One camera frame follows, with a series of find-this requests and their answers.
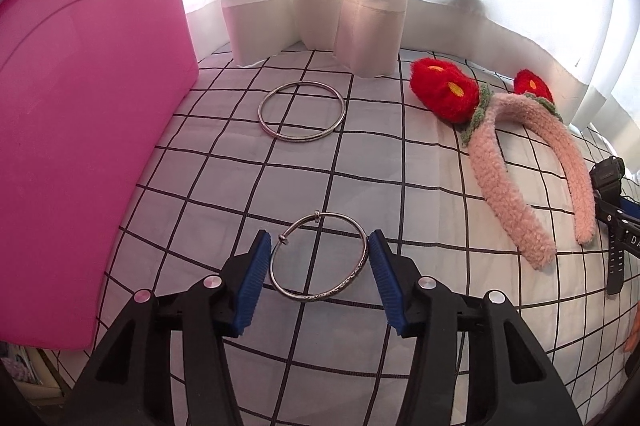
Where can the black wristwatch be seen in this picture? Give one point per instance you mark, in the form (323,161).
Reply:
(606,180)

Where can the silver bangle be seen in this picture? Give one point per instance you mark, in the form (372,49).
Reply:
(301,111)
(339,253)

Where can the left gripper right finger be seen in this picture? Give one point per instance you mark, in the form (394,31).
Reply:
(511,379)

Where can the black grid white cloth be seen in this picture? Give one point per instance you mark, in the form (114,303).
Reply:
(215,179)

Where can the closed silver bangle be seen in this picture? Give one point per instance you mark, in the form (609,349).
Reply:
(301,111)

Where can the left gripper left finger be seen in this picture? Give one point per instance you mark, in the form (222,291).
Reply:
(127,379)

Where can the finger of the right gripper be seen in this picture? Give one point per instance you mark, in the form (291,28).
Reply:
(629,207)

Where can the pink plastic bin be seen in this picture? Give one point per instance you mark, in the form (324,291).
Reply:
(87,88)

